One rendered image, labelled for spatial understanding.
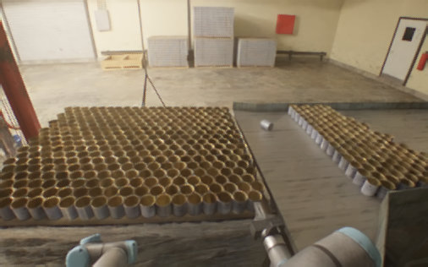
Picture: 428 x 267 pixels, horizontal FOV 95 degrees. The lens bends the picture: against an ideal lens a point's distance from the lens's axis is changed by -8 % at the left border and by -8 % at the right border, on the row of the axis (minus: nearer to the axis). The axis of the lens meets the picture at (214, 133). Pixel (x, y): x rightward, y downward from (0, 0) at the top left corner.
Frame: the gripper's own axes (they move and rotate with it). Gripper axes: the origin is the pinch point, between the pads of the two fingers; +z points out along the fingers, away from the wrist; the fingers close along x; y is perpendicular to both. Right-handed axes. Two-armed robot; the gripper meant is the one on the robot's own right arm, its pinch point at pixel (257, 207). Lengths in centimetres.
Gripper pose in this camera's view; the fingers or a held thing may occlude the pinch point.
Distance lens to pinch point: 102.6
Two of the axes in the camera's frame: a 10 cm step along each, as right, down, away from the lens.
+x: 9.8, -0.5, 1.9
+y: -0.6, 8.7, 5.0
